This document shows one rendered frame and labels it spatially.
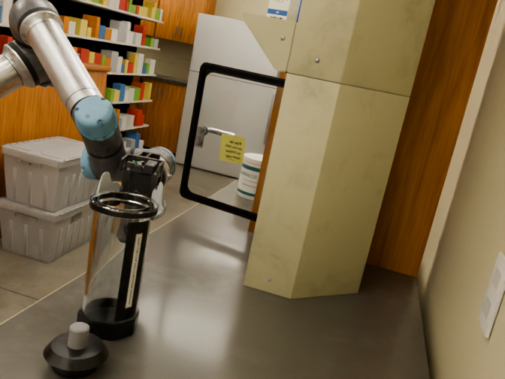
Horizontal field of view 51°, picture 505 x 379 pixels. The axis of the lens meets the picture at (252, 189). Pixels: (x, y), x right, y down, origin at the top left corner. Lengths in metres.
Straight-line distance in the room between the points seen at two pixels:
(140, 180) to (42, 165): 2.33
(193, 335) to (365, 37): 0.65
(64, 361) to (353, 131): 0.69
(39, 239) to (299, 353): 2.59
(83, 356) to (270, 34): 0.69
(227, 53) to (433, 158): 4.95
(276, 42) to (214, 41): 5.21
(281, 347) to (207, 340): 0.13
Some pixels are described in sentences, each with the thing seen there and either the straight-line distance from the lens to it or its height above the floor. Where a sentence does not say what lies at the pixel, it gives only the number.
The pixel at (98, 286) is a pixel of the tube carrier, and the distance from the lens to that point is 0.89.
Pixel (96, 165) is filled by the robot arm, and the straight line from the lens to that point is 1.14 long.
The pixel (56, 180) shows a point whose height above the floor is 0.53.
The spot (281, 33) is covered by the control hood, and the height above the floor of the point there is 1.48.
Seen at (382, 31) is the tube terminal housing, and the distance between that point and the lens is 1.12.
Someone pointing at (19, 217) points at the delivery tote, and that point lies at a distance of 3.44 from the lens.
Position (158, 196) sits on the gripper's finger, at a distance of 0.90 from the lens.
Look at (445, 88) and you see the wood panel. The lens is 1.44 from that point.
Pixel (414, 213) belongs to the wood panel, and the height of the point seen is 1.11.
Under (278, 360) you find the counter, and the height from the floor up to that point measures 0.94.
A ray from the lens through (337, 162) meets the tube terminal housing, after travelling 1.11.
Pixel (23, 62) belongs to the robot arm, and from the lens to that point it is 1.38.
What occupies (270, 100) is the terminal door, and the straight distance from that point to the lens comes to 1.42.
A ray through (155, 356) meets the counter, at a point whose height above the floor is 0.94.
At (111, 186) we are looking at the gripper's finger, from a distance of 0.94.
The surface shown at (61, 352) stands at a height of 0.98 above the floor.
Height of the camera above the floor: 1.43
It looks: 14 degrees down
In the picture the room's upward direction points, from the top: 11 degrees clockwise
